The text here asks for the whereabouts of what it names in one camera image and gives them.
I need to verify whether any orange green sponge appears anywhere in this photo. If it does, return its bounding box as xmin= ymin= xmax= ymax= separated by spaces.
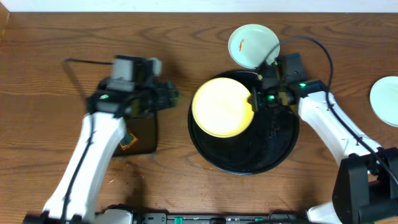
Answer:
xmin=119 ymin=131 xmax=138 ymax=150

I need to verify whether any yellow plate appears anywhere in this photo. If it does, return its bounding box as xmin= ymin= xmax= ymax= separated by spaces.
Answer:
xmin=191 ymin=77 xmax=254 ymax=138

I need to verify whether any pale green plate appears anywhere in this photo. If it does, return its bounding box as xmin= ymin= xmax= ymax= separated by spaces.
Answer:
xmin=228 ymin=24 xmax=279 ymax=69
xmin=369 ymin=76 xmax=397 ymax=127

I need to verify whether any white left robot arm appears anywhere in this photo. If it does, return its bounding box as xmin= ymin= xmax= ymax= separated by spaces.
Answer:
xmin=23 ymin=80 xmax=179 ymax=223

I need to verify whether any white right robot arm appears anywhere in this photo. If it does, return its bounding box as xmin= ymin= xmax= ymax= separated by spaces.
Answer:
xmin=249 ymin=80 xmax=397 ymax=223

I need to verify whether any rectangular black water tray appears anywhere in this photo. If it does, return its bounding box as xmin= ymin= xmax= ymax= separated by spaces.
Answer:
xmin=113 ymin=113 xmax=159 ymax=157

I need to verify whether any round black tray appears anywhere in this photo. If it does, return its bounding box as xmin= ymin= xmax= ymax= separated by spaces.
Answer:
xmin=187 ymin=70 xmax=299 ymax=175

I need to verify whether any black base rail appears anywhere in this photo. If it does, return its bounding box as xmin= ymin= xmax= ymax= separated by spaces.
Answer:
xmin=93 ymin=212 xmax=308 ymax=224

